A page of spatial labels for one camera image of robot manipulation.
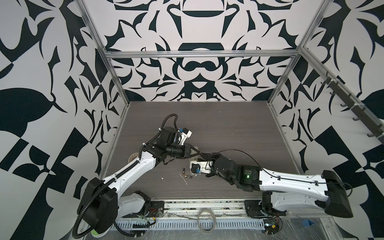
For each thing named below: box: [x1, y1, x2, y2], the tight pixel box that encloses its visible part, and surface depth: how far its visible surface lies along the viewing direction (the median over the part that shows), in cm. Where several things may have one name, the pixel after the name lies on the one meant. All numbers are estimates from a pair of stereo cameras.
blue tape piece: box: [302, 219, 315, 227], surface depth 71 cm
